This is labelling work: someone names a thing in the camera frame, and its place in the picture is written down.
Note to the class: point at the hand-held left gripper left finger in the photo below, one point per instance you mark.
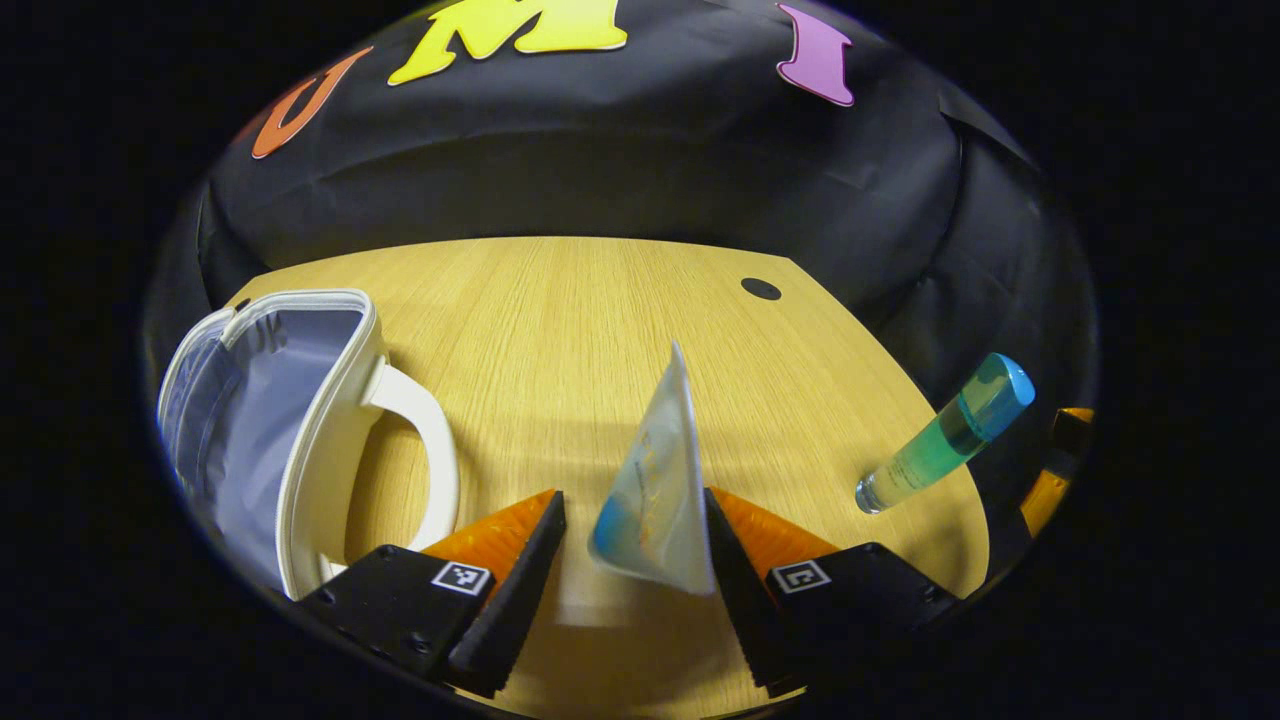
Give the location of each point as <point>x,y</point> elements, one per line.
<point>520,600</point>

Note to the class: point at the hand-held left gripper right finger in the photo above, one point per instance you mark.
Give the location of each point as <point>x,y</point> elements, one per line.
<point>745,600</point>

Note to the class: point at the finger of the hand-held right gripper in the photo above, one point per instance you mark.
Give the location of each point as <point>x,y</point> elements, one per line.
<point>1075,432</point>
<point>1045,503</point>

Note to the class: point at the blue capped clear bottle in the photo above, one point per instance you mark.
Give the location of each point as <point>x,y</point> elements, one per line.
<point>950,430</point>

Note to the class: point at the white blue squeeze tube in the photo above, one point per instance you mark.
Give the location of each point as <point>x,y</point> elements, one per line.
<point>660,500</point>

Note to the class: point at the white suitcase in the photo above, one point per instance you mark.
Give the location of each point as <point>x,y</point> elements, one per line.
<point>260,430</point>

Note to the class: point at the black backdrop cloth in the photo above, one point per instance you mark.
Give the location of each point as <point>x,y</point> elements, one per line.
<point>600,160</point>

